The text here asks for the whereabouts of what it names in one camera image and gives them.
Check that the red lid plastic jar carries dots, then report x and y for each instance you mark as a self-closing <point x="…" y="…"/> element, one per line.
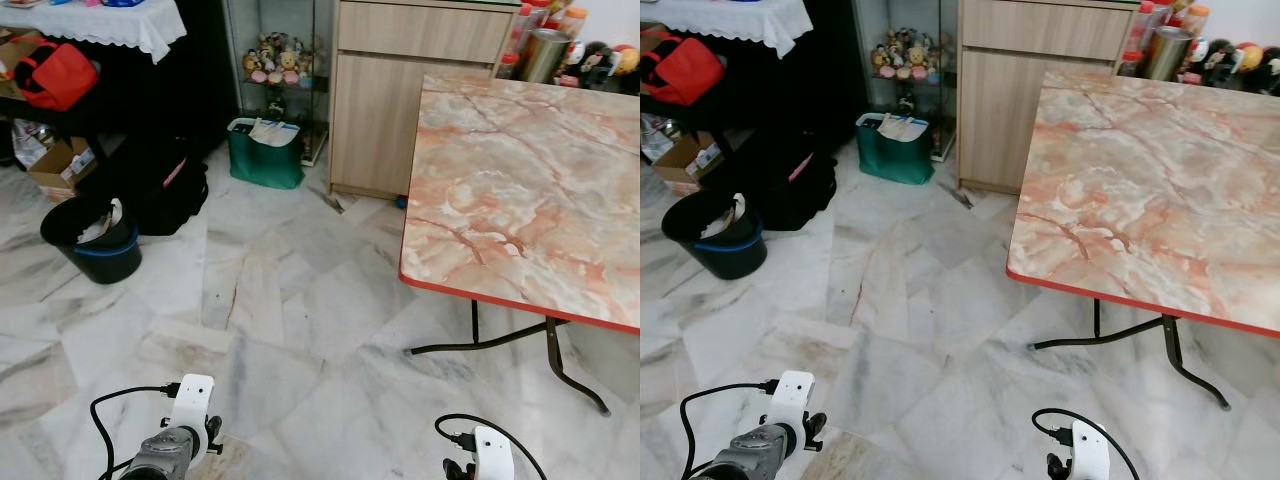
<point x="530" y="25"/>
<point x="1145" y="25"/>

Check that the yellow bear figurine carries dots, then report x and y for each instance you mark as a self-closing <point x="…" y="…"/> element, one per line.
<point x="290" y="68"/>
<point x="916" y="60"/>

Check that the black backpack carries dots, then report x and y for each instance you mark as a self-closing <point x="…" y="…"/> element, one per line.
<point x="160" y="190"/>
<point x="790" y="185"/>

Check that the brown cardboard box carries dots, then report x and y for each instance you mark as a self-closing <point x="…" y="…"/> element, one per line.
<point x="685" y="160"/>
<point x="62" y="170"/>

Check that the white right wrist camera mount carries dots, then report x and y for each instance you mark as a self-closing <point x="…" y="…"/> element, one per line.
<point x="1091" y="450"/>
<point x="494" y="455"/>

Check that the black white plush toy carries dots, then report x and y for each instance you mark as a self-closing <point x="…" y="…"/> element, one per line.
<point x="597" y="65"/>
<point x="1217" y="62"/>

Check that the black metal table legs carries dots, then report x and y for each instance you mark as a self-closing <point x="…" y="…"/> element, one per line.
<point x="1172" y="355"/>
<point x="553" y="360"/>

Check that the black bucket blue band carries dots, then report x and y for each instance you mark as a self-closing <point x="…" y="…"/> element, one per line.
<point x="100" y="262"/>
<point x="722" y="258"/>

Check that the white lace tablecloth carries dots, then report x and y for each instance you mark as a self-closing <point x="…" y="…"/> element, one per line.
<point x="100" y="25"/>
<point x="730" y="20"/>

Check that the light wooden cabinet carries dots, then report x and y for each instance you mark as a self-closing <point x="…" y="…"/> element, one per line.
<point x="390" y="110"/>
<point x="1020" y="110"/>

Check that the green storage bag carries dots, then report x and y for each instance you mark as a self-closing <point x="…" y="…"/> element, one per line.
<point x="890" y="160"/>
<point x="262" y="165"/>

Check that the red bag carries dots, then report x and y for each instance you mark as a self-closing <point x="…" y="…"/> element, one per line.
<point x="58" y="78"/>
<point x="690" y="72"/>

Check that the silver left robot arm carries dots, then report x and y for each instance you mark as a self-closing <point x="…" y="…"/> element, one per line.
<point x="752" y="455"/>
<point x="160" y="455"/>

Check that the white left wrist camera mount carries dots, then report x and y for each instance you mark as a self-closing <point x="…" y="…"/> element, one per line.
<point x="192" y="400"/>
<point x="790" y="395"/>

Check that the steel canister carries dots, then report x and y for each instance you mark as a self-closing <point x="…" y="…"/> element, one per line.
<point x="545" y="58"/>
<point x="1168" y="55"/>

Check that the white papers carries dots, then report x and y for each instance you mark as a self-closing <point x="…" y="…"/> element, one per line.
<point x="270" y="130"/>
<point x="900" y="127"/>

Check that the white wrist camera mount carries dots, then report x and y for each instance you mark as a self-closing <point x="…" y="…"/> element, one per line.
<point x="790" y="395"/>
<point x="1091" y="450"/>
<point x="494" y="455"/>
<point x="192" y="400"/>

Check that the white cloth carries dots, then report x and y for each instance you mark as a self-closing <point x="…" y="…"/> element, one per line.
<point x="100" y="222"/>
<point x="735" y="212"/>

